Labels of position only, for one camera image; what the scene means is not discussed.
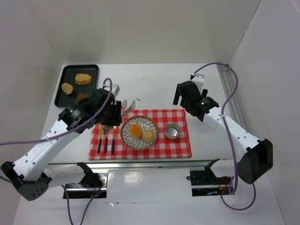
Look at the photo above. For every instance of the aluminium rail right side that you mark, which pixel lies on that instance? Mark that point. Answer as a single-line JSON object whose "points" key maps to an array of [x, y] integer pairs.
{"points": [[228, 82]]}

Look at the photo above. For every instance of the large sliced bread loaf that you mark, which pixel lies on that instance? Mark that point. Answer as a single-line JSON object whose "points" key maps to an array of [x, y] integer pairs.
{"points": [[83, 79]]}

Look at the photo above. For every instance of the aluminium rail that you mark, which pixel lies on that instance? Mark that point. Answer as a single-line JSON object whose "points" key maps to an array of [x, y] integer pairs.
{"points": [[228, 82], [191, 164]]}

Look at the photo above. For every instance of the small round muffin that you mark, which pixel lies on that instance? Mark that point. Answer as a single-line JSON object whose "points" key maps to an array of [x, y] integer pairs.
{"points": [[147, 136]]}

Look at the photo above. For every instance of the gold spoon black handle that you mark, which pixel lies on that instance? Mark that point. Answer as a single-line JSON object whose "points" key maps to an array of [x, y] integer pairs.
{"points": [[114, 139]]}

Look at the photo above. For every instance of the black baking tray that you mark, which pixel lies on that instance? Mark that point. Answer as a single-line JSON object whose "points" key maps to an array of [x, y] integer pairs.
{"points": [[68, 76]]}

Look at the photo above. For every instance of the gold knife black handle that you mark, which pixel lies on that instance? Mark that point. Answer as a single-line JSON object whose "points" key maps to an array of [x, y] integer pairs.
{"points": [[101, 131]]}

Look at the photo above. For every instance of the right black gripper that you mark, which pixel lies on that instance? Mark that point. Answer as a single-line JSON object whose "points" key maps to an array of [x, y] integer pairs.
{"points": [[177, 94]]}

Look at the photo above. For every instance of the gold fork black handle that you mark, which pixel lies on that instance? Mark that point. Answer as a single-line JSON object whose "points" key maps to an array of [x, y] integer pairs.
{"points": [[106, 139]]}

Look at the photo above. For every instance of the round orange bun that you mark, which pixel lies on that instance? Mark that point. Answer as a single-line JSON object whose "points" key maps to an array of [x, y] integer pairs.
{"points": [[135, 130]]}

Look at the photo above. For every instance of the floral patterned plate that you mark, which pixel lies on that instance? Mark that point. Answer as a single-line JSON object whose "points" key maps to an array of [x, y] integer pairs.
{"points": [[145, 123]]}

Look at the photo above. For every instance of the small bread slice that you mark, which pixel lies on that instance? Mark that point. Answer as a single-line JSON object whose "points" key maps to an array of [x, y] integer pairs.
{"points": [[67, 88]]}

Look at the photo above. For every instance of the metal cup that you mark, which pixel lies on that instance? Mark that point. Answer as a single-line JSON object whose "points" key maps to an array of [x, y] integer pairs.
{"points": [[172, 131]]}

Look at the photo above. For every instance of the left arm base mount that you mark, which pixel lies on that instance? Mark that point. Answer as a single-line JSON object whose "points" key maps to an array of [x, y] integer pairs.
{"points": [[79, 180]]}

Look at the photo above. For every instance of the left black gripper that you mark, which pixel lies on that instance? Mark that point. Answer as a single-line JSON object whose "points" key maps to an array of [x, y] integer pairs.
{"points": [[116, 113]]}

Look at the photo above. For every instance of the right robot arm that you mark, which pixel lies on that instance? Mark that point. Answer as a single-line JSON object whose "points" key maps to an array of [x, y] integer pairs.
{"points": [[253, 157]]}

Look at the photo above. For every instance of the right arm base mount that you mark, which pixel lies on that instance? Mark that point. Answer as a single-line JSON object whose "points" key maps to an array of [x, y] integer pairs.
{"points": [[205, 183]]}

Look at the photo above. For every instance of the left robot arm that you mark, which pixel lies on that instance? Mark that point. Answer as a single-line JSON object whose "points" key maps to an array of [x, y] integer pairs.
{"points": [[31, 176]]}

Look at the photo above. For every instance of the red white checkered cloth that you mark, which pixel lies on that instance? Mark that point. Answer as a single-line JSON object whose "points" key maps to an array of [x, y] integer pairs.
{"points": [[161, 148]]}

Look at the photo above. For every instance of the brown croissant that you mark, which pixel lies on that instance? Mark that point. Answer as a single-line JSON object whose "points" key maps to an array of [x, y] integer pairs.
{"points": [[81, 97]]}

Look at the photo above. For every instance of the aluminium rail front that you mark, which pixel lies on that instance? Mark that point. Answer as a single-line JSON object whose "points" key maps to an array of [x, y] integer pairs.
{"points": [[191, 164]]}

